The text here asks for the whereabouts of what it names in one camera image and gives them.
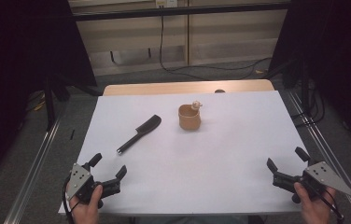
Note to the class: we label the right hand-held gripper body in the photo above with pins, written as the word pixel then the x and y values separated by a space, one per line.
pixel 326 177

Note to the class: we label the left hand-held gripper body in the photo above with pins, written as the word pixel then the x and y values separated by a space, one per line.
pixel 77 180

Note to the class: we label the black comb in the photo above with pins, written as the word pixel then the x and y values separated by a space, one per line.
pixel 139 133

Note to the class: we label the tan cup with small figurine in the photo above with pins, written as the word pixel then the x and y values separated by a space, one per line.
pixel 189 119

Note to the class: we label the person's left hand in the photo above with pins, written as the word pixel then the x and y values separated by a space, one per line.
pixel 85 208

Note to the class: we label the person's right hand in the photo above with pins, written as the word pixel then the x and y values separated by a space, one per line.
pixel 315 208

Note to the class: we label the small black floor strip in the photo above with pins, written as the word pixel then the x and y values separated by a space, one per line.
pixel 72 134

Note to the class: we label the black metal stand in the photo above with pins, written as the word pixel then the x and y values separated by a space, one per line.
pixel 49 105
pixel 305 90

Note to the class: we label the white table sheet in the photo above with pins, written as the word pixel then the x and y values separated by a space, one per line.
pixel 195 165

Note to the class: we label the wooden table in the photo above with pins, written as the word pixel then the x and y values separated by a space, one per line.
pixel 164 87

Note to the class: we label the dark round knob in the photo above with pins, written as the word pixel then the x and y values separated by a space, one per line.
pixel 219 91

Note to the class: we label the black curtain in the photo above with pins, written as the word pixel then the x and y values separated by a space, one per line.
pixel 15 62
pixel 344 56

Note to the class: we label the black horizontal bar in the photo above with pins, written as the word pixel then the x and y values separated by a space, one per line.
pixel 179 11

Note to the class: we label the metal floor rail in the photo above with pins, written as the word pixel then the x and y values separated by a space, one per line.
pixel 329 155
pixel 33 168

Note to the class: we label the white wall socket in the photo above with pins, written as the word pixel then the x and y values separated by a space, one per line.
pixel 166 3

